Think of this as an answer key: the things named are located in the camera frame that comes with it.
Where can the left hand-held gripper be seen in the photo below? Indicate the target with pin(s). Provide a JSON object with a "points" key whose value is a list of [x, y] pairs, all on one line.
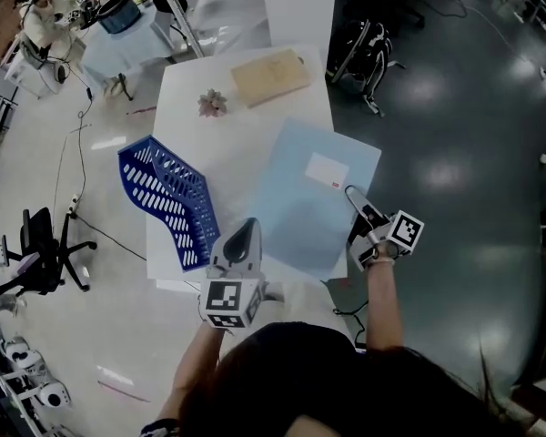
{"points": [[223, 296]]}

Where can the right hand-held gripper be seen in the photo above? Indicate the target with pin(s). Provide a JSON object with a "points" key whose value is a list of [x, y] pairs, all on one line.
{"points": [[407, 232]]}

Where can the light blue folder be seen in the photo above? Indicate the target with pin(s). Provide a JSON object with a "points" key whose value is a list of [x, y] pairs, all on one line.
{"points": [[300, 207]]}

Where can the blue plastic file holder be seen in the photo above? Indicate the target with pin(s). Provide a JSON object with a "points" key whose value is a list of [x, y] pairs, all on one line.
{"points": [[164, 189]]}

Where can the person's right forearm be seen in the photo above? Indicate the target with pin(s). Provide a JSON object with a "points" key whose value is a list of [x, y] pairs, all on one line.
{"points": [[384, 303]]}

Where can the person's left forearm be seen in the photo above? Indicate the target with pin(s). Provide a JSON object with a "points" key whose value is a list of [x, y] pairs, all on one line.
{"points": [[195, 362]]}

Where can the person's dark top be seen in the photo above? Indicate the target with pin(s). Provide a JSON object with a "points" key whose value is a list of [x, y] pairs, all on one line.
{"points": [[296, 358]]}

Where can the pink paper flower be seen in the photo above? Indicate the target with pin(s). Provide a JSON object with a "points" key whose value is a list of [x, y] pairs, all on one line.
{"points": [[213, 103]]}

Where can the black white-striped backpack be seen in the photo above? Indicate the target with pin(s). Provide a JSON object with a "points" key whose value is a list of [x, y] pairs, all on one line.
{"points": [[364, 57]]}

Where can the tan paper folder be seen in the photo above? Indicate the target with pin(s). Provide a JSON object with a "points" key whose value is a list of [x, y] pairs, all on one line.
{"points": [[270, 78]]}

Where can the white power strip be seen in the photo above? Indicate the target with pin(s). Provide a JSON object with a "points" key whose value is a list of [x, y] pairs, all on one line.
{"points": [[74, 205]]}

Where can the black office chair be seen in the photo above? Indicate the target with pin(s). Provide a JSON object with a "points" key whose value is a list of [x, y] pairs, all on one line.
{"points": [[41, 248]]}

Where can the table with light blue cloth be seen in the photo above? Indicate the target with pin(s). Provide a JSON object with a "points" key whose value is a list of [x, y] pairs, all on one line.
{"points": [[127, 48]]}

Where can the dark blue round pot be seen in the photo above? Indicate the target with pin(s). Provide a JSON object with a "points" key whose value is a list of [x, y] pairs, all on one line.
{"points": [[118, 16]]}

